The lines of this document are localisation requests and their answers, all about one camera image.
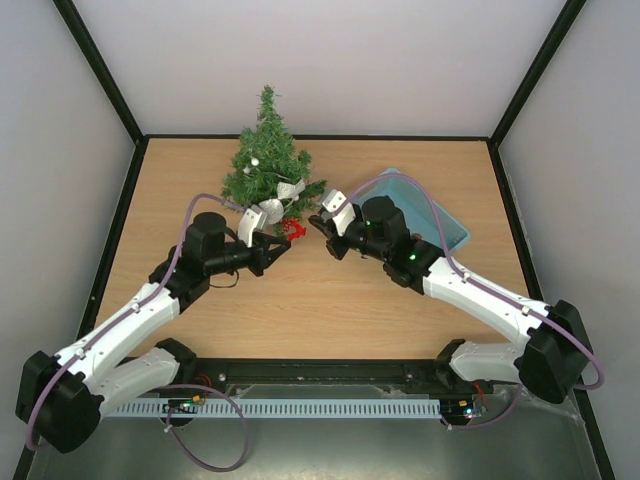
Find black frame rail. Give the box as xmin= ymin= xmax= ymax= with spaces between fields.
xmin=60 ymin=356 xmax=581 ymax=393

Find white mesh bow ornament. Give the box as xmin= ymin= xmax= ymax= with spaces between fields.
xmin=276 ymin=179 xmax=306 ymax=200

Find white cable duct rail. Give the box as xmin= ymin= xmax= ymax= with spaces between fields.
xmin=111 ymin=398 xmax=441 ymax=419

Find red beaded ornament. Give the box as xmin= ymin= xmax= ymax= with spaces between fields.
xmin=280 ymin=218 xmax=306 ymax=241

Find fairy light string white beads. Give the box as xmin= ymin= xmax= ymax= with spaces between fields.
xmin=226 ymin=140 xmax=327 ymax=219

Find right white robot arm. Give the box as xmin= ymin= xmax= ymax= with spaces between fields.
xmin=309 ymin=190 xmax=592 ymax=404

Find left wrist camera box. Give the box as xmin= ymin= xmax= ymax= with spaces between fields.
xmin=237 ymin=199 xmax=284 ymax=247

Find light blue plastic basket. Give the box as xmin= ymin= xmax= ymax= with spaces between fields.
xmin=371 ymin=168 xmax=471 ymax=252

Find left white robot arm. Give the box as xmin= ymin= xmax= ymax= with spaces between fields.
xmin=16 ymin=210 xmax=291 ymax=453

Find small green christmas tree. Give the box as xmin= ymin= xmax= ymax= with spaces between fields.
xmin=221 ymin=85 xmax=327 ymax=233

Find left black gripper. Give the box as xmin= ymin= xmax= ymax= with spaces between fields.
xmin=207 ymin=232 xmax=291 ymax=278

